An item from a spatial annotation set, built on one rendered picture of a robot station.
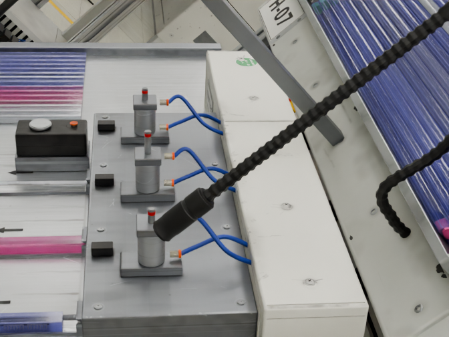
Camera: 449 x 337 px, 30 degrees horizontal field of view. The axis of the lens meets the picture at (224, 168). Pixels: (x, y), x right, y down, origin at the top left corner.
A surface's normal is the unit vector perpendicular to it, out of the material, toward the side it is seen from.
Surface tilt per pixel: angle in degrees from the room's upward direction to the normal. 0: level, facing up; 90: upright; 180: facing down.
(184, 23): 90
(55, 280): 47
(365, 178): 90
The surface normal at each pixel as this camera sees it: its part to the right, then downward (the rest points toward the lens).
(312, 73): -0.64, -0.62
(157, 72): 0.05, -0.86
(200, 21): 0.11, 0.51
